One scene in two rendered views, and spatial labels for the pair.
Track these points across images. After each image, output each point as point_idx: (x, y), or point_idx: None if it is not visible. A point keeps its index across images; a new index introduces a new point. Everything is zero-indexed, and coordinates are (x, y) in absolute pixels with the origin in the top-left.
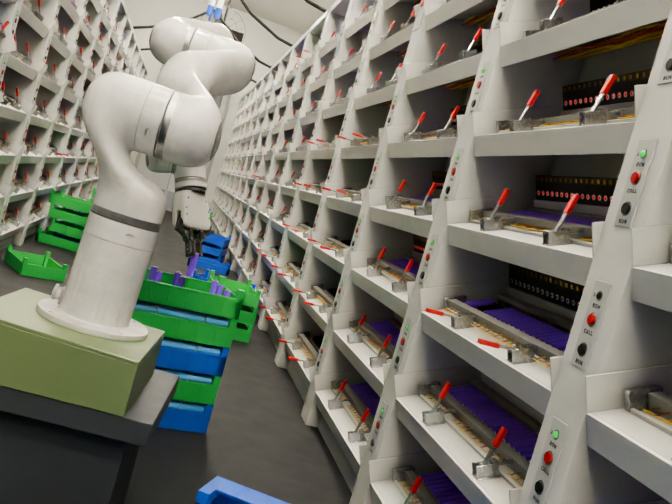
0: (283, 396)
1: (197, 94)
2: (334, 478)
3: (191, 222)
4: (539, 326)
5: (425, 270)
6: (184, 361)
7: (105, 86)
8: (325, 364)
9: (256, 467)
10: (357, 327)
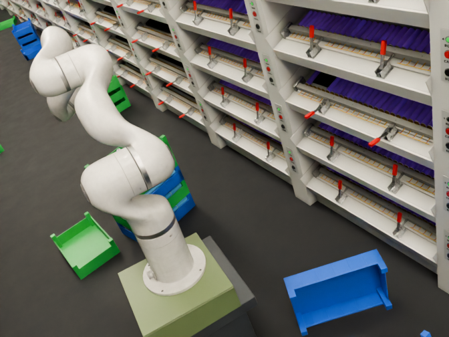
0: (190, 136)
1: (136, 138)
2: (269, 178)
3: None
4: (374, 93)
5: (271, 77)
6: (164, 190)
7: (99, 188)
8: (210, 116)
9: (237, 206)
10: (222, 96)
